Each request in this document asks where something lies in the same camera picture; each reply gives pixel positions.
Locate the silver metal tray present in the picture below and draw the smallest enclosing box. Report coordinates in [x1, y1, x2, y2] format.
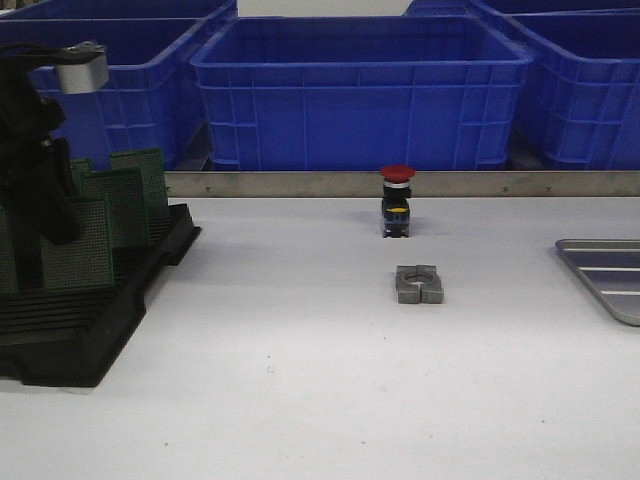
[555, 239, 639, 327]

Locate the blue crate behind left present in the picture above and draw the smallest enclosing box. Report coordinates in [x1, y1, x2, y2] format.
[1, 0, 237, 20]

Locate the black slotted board rack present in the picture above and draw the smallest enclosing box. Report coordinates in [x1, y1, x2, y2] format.
[1, 204, 200, 387]

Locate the green perforated circuit board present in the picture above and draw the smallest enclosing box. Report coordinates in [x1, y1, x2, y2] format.
[0, 207, 19, 295]
[81, 168, 150, 249]
[70, 158, 93, 199]
[109, 148, 169, 219]
[41, 195, 114, 291]

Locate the grey metal pipe clamp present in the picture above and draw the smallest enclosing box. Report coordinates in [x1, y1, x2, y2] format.
[395, 265, 445, 304]

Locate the blue crate behind right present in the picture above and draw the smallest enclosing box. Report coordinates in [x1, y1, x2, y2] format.
[404, 0, 639, 16]

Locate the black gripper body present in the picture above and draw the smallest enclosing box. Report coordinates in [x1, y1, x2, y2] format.
[1, 43, 65, 210]

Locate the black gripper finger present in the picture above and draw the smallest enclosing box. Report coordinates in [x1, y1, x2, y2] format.
[1, 204, 42, 290]
[42, 138, 80, 245]

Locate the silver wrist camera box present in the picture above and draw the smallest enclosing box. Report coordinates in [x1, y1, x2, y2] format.
[55, 41, 109, 94]

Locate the blue plastic crate left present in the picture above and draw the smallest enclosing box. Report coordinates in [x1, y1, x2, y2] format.
[1, 18, 208, 170]

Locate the blue plastic crate right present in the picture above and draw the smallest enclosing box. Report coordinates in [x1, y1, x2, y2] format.
[504, 13, 639, 170]

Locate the blue plastic crate centre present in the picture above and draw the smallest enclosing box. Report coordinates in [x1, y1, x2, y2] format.
[191, 16, 531, 172]

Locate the steel table edge rail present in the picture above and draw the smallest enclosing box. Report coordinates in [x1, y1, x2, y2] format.
[165, 170, 639, 198]

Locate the red emergency stop button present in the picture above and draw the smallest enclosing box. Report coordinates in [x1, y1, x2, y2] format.
[380, 164, 416, 238]

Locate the blue plastic crate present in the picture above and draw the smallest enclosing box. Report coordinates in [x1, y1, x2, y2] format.
[191, 16, 531, 172]
[504, 13, 639, 170]
[1, 18, 208, 170]

